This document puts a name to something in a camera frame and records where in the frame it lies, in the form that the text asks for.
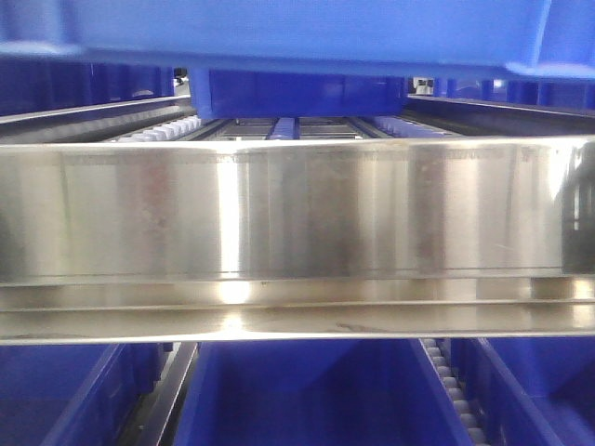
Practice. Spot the rear dark blue bin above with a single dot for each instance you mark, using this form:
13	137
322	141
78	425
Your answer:
222	94

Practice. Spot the roller track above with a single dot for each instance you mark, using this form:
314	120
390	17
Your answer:
454	391
156	416
164	132
403	128

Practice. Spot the large light blue bin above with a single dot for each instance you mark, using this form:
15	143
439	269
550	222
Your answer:
501	39

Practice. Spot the lower left roller track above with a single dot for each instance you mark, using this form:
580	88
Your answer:
156	416

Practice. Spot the stainless steel shelf front rail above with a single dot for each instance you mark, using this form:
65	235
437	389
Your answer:
205	240

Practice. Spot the lower right roller track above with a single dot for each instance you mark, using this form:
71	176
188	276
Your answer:
454	391

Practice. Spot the upper right roller track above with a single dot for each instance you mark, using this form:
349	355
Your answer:
403	128

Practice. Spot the lower middle dark blue bin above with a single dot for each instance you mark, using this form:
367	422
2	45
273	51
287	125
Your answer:
318	392

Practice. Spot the upper left roller track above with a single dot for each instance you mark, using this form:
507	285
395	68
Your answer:
164	132

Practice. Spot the lower right dark blue bin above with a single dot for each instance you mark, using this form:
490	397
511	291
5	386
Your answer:
529	390

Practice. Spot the lower left dark blue bin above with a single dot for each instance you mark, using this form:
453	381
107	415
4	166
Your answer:
74	394

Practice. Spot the dark blue bin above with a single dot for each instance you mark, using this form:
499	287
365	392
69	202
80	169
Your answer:
529	390
74	394
318	392
222	94

